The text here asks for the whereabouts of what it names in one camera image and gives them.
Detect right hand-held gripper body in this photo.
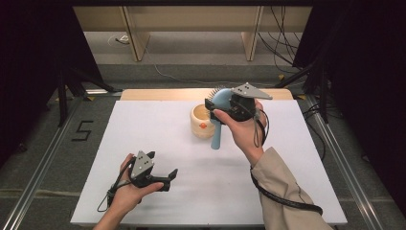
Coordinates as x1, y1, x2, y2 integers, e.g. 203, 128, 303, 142
223, 81, 273, 123

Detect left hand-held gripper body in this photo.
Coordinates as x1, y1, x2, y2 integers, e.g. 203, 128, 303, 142
128, 150, 163, 189

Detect cream ceramic cup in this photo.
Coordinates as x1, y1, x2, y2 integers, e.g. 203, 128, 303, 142
190, 103, 218, 139

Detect light blue hairbrush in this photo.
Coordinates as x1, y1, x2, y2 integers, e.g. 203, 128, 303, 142
207, 85, 235, 150

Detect person's right hand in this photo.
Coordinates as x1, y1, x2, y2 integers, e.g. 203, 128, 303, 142
213, 100, 268, 166

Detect person's left hand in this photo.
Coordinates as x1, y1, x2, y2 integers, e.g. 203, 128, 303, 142
109, 152, 165, 214

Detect white table board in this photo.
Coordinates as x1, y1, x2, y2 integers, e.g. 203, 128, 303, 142
70, 100, 349, 226

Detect wooden table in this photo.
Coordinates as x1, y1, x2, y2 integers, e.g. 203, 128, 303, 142
120, 88, 294, 102

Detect black tripod stand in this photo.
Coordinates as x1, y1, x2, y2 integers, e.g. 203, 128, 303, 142
274, 60, 330, 125
56, 63, 123, 128

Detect beige wooden desk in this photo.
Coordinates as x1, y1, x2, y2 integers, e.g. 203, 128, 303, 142
72, 5, 313, 62

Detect white floor socket with plug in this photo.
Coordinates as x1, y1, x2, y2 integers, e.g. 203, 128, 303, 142
107, 34, 130, 46

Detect dark curtain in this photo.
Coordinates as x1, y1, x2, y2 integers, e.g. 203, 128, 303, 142
292, 0, 406, 219
0, 0, 103, 167

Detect left hand-held gripper cable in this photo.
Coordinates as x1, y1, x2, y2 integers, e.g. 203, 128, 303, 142
97, 158, 136, 214

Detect hand-held gripper cable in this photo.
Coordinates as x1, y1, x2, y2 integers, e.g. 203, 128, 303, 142
97, 158, 136, 214
249, 107, 324, 217

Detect black floor cables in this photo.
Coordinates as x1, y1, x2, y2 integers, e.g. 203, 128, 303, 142
301, 101, 327, 161

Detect bundle of black cables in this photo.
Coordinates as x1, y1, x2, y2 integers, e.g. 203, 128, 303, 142
258, 6, 304, 75

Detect aluminium floor rail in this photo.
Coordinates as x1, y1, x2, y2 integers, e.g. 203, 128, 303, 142
1, 95, 82, 230
305, 95, 384, 230

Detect right hand-held gripper cable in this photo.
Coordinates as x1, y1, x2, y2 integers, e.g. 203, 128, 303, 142
249, 107, 324, 217

